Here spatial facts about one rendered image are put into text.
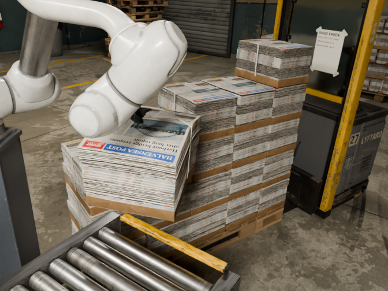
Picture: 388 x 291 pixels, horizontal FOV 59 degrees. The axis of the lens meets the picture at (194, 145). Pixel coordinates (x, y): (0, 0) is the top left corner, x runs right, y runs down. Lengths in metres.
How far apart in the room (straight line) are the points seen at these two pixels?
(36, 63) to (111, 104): 0.73
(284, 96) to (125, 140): 1.36
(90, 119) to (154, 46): 0.19
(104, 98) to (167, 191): 0.39
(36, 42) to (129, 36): 0.68
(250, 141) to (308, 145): 0.90
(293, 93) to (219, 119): 0.59
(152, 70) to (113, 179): 0.44
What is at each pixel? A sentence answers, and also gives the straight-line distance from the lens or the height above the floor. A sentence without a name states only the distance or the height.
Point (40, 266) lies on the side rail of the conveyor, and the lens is 1.18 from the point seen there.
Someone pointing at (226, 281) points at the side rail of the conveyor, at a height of 0.80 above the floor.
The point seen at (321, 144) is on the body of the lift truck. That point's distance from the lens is 2.83.
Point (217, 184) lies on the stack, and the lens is 2.03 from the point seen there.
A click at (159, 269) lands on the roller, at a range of 1.13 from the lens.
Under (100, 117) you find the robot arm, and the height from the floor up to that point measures 1.34.
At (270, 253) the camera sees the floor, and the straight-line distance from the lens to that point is 2.45.
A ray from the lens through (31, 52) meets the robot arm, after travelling 1.39.
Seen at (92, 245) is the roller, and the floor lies 0.80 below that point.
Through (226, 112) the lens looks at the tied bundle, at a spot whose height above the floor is 0.97.
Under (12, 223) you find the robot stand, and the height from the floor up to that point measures 0.65.
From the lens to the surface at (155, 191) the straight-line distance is 1.01.
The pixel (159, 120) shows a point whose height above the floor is 1.18.
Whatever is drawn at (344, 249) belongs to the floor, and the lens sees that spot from 2.66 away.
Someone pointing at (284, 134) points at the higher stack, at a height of 0.74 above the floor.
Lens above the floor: 1.58
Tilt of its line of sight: 25 degrees down
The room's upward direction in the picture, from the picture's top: 3 degrees clockwise
